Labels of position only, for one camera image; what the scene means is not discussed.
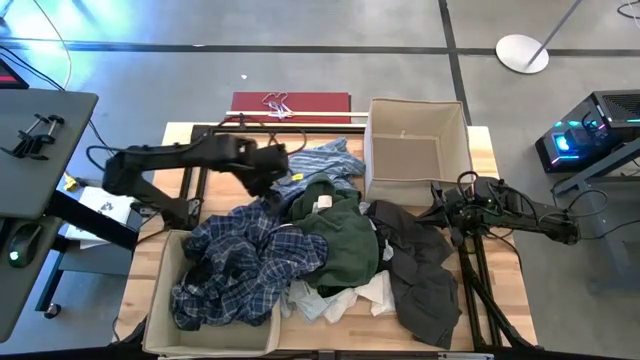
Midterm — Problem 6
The blue plaid shirt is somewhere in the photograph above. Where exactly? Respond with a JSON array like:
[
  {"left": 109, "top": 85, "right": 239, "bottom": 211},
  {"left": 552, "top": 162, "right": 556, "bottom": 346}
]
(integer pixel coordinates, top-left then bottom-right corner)
[{"left": 170, "top": 199, "right": 330, "bottom": 331}]

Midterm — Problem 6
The black clamp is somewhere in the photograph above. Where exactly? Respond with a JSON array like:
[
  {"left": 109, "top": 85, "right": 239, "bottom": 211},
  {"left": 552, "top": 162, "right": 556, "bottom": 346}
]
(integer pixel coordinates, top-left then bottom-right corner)
[{"left": 0, "top": 113, "right": 66, "bottom": 161}]

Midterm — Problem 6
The pale grey-white garment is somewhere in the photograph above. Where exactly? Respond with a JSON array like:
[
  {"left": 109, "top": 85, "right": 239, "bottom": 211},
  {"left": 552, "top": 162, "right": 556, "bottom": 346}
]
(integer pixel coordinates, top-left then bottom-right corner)
[{"left": 279, "top": 278, "right": 334, "bottom": 322}]

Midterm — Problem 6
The dark red board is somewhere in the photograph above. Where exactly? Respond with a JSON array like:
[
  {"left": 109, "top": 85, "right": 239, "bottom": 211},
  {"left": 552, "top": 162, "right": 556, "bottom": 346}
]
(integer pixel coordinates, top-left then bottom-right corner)
[{"left": 223, "top": 91, "right": 352, "bottom": 125}]

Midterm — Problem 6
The black computer mouse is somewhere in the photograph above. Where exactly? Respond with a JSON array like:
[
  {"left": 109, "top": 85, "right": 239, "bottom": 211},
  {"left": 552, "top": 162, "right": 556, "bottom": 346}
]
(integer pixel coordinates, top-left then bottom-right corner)
[{"left": 5, "top": 223, "right": 44, "bottom": 269}]

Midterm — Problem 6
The white garment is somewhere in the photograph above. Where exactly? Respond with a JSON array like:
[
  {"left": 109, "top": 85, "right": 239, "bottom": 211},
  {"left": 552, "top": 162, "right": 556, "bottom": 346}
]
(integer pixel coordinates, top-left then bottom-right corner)
[{"left": 324, "top": 202, "right": 397, "bottom": 324}]

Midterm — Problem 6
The blue striped shirt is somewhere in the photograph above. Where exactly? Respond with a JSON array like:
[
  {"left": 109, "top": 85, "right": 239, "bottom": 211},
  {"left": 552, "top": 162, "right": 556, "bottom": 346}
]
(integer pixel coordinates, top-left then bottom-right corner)
[{"left": 272, "top": 137, "right": 366, "bottom": 206}]

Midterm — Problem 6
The white cable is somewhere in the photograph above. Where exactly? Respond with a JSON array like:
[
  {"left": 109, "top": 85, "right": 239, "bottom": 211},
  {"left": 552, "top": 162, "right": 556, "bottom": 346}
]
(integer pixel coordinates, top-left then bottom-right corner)
[{"left": 32, "top": 0, "right": 73, "bottom": 91}]

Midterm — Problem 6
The black floor cable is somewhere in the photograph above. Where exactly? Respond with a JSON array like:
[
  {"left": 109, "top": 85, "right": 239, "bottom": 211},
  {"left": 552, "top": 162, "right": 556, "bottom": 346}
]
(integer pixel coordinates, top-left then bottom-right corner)
[{"left": 0, "top": 43, "right": 69, "bottom": 93}]

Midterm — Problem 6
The red-lit screen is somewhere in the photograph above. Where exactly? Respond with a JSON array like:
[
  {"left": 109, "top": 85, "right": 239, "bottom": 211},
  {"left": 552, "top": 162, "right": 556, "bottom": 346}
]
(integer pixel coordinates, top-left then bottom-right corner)
[{"left": 0, "top": 58, "right": 30, "bottom": 90}]

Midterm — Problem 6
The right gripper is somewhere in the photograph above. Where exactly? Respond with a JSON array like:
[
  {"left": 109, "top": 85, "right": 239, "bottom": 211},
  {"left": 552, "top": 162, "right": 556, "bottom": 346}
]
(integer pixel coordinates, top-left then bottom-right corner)
[{"left": 418, "top": 181, "right": 482, "bottom": 248}]

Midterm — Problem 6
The dark grey garment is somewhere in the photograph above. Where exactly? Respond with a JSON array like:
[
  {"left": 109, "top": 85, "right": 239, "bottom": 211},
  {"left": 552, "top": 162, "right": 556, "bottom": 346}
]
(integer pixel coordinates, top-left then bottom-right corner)
[{"left": 367, "top": 199, "right": 462, "bottom": 350}]

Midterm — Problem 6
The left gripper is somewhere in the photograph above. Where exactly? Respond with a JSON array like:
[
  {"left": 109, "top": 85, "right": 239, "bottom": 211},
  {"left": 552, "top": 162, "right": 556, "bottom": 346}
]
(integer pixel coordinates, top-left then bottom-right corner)
[{"left": 234, "top": 142, "right": 291, "bottom": 199}]

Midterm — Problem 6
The white paper box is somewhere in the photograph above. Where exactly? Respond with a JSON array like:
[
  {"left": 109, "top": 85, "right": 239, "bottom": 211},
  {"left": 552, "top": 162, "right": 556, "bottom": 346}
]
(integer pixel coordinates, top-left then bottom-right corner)
[{"left": 64, "top": 185, "right": 136, "bottom": 250}]

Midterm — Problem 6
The grey desk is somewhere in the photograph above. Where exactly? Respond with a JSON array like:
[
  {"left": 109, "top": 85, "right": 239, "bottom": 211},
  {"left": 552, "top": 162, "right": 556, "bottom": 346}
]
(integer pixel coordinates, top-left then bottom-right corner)
[{"left": 0, "top": 88, "right": 141, "bottom": 344}]

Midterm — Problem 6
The dark blue-grey desk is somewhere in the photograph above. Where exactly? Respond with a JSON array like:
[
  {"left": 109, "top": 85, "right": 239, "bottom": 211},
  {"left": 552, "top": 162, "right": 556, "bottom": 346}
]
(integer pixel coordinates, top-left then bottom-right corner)
[{"left": 552, "top": 139, "right": 640, "bottom": 294}]

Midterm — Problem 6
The computer tower with coloured lights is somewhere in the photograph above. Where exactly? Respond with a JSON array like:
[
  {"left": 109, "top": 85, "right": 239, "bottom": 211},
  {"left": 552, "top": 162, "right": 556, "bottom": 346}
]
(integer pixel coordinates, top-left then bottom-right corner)
[{"left": 534, "top": 89, "right": 640, "bottom": 175}]

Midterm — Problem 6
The beige fabric bin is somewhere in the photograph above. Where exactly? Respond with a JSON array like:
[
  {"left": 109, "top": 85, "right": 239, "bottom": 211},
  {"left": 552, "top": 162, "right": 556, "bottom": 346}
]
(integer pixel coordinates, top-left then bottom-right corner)
[
  {"left": 142, "top": 228, "right": 282, "bottom": 357},
  {"left": 363, "top": 97, "right": 474, "bottom": 207}
]

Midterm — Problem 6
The white cord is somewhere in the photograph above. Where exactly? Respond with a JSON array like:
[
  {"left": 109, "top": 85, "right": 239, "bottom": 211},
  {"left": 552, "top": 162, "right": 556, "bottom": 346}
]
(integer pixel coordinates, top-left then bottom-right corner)
[{"left": 260, "top": 91, "right": 296, "bottom": 121}]

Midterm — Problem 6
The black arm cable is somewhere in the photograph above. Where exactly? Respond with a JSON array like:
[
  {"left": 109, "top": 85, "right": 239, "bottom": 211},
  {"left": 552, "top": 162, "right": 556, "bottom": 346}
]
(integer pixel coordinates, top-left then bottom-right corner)
[{"left": 549, "top": 187, "right": 640, "bottom": 242}]

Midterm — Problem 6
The thin wooden stick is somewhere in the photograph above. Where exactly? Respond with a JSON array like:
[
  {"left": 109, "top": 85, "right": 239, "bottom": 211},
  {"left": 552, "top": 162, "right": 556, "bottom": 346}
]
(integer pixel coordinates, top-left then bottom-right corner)
[{"left": 225, "top": 110, "right": 370, "bottom": 119}]

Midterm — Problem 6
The dark green garment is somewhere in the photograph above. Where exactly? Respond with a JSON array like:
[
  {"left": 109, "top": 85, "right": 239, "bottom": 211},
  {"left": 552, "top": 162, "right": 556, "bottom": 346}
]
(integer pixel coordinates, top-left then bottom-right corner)
[{"left": 287, "top": 173, "right": 381, "bottom": 299}]

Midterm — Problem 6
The white round stand base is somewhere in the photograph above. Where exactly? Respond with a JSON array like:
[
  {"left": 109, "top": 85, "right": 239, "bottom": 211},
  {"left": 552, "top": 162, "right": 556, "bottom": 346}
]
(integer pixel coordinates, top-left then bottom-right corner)
[{"left": 494, "top": 0, "right": 585, "bottom": 75}]

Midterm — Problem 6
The black metal frame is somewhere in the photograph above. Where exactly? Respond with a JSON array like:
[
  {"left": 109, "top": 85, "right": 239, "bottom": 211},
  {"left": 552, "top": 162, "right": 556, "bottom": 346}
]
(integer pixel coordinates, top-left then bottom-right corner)
[{"left": 117, "top": 123, "right": 539, "bottom": 360}]

